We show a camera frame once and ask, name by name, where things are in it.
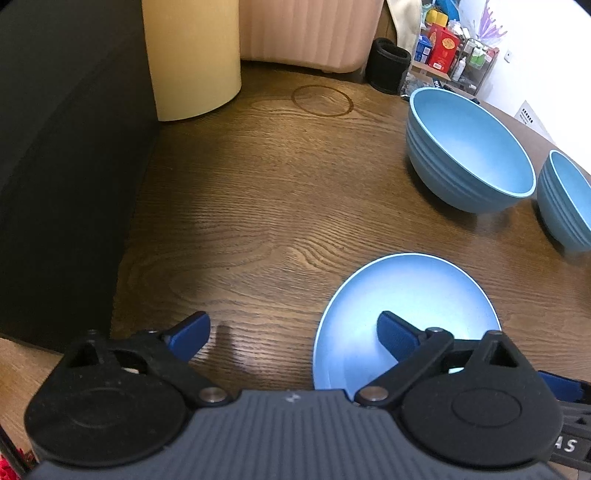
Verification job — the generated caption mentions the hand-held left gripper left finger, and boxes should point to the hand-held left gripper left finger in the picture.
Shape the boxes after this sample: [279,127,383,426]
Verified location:
[60,311,232,409]

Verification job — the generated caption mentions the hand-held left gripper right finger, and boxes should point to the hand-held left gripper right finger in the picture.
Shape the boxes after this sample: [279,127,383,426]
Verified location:
[353,311,528,409]

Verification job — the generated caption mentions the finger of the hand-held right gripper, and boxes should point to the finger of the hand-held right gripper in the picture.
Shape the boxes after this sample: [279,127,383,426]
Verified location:
[534,370,584,404]

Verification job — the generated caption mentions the blue shallow plate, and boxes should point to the blue shallow plate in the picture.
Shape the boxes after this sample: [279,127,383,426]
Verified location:
[312,252,502,392]

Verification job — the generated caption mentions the blue bowl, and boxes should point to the blue bowl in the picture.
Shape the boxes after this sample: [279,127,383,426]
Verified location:
[405,87,537,214]
[536,150,591,252]

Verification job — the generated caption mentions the black paper bag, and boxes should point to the black paper bag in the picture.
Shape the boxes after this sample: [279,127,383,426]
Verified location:
[0,0,160,356]

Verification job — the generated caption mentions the white flat panel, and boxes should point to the white flat panel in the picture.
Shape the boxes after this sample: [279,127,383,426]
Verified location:
[517,99,555,144]

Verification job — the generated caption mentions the black cup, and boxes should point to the black cup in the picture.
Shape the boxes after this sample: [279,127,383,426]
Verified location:
[366,38,411,95]

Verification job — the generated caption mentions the cream yellow insulated barrel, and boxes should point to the cream yellow insulated barrel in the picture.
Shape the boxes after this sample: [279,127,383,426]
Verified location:
[141,0,243,122]

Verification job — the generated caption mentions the red box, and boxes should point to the red box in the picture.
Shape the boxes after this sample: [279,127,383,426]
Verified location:
[427,23,462,70]

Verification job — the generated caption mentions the pink suitcase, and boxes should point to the pink suitcase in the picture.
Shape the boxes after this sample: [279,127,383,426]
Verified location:
[239,0,385,75]

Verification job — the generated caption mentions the wire storage rack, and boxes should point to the wire storage rack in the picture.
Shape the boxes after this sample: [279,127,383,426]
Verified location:
[450,23,502,97]

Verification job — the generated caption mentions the purple wall sticker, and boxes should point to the purple wall sticker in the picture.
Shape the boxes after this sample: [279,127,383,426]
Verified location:
[478,0,509,44]

